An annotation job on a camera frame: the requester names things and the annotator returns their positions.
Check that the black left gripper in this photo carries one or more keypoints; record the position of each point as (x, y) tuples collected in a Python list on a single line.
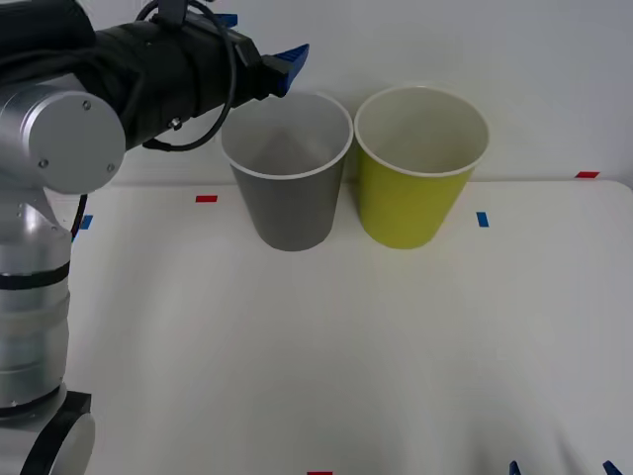
[(222, 69)]

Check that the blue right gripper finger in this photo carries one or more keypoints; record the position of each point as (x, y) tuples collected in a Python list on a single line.
[(612, 470), (514, 469)]

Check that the silver and black left arm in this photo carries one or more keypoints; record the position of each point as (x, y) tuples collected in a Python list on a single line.
[(64, 143)]

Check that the grey plastic bin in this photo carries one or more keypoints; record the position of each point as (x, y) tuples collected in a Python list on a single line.
[(292, 208)]

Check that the yellow-green plastic bin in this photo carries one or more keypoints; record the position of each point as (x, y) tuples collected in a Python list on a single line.
[(410, 208)]

